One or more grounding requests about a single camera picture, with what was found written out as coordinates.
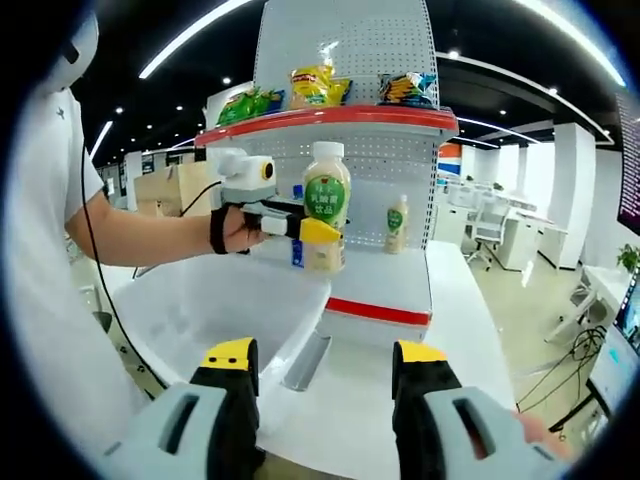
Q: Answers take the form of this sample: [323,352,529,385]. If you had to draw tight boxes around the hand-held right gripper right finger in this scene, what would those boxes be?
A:
[391,342,556,480]

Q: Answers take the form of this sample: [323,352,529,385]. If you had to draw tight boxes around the orange blue wall sign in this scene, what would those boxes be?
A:
[437,142,464,176]

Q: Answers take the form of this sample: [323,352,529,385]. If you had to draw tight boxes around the white worn device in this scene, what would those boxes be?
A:
[42,9,101,94]

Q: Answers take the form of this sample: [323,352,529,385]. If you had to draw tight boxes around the white plastic shopping basket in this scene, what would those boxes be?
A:
[110,252,334,401]

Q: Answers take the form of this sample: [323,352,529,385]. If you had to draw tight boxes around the milky drink bottle green label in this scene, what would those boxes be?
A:
[383,193,410,255]
[301,141,352,275]

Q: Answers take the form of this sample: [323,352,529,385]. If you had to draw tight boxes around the black floor cables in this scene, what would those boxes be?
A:
[517,324,609,431]

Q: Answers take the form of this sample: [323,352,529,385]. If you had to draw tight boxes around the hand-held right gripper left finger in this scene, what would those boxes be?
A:
[102,337,260,480]

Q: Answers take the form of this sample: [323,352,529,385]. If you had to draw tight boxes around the person's right hand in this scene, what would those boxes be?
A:
[514,414,574,461]

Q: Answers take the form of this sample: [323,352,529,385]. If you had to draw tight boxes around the dark blue chip bag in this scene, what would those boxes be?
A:
[399,71,439,109]

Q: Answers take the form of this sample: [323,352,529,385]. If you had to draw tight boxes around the black wrist strap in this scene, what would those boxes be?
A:
[208,206,230,256]

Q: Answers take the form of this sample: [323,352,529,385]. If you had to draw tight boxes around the person's left hand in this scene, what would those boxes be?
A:
[223,207,269,254]

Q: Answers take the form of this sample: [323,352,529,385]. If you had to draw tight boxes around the black cable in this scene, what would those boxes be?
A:
[79,142,224,394]

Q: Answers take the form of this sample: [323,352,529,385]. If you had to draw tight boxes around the white red snack drink counter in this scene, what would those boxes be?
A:
[193,0,517,471]

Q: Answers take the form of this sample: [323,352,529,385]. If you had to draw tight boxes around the yellow chip bag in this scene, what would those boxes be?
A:
[288,64,335,111]
[319,74,353,107]

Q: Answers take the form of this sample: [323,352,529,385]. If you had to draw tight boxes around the green chip bag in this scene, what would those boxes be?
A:
[252,87,286,114]
[216,89,264,127]

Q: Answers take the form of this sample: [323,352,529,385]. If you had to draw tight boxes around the large dark monitor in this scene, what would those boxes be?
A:
[615,89,640,231]

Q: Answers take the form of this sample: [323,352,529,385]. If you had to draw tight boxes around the blue water bottle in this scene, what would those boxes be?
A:
[290,183,307,270]

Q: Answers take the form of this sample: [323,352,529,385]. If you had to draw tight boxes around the row of white desks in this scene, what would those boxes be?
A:
[439,179,571,271]

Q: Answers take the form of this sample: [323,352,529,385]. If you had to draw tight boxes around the potted green plant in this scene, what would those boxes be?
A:
[617,243,640,274]

